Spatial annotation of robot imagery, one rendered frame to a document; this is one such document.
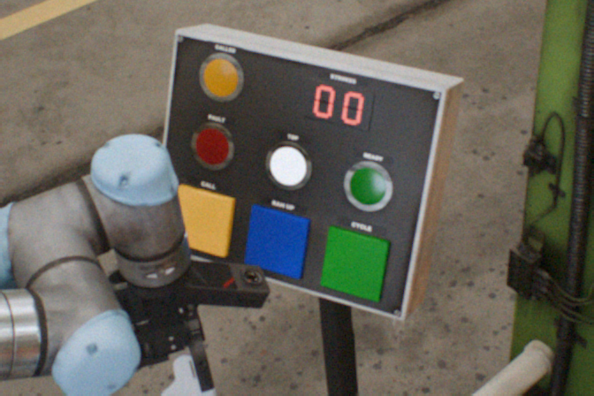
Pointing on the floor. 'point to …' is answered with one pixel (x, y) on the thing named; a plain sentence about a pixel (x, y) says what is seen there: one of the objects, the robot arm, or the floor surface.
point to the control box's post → (338, 347)
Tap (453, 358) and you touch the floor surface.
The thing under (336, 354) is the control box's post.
